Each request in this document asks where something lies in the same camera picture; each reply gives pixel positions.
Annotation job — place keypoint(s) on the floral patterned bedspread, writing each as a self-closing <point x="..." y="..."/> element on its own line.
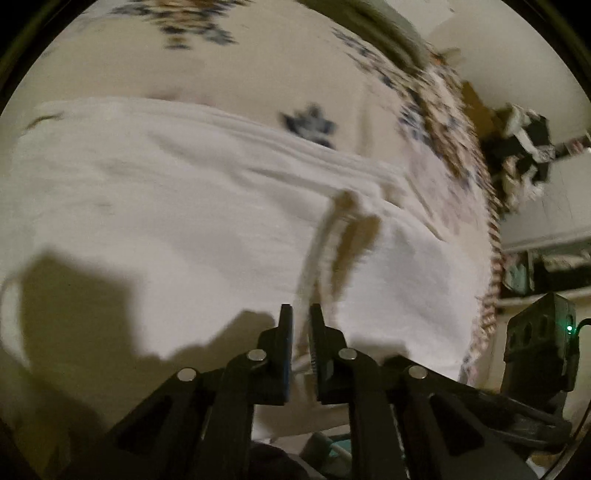
<point x="258" y="69"/>

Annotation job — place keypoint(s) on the pile of dark clothes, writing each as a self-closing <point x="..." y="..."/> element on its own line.
<point x="521" y="147"/>

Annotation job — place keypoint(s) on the green pillow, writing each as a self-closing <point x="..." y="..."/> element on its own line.
<point x="392" y="32"/>

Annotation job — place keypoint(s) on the teal cloth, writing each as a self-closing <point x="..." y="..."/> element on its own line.
<point x="325" y="454"/>

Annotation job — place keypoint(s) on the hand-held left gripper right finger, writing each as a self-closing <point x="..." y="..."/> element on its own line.
<point x="316" y="341"/>

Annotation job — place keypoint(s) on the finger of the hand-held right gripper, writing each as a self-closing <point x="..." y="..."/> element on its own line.
<point x="531" y="419"/>

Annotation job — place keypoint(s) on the white cabinet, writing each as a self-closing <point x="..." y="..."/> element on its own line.
<point x="549" y="207"/>

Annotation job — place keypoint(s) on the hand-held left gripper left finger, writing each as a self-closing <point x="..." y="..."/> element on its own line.
<point x="287" y="341"/>

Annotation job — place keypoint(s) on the white pants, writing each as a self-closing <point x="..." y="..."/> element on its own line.
<point x="184" y="203"/>

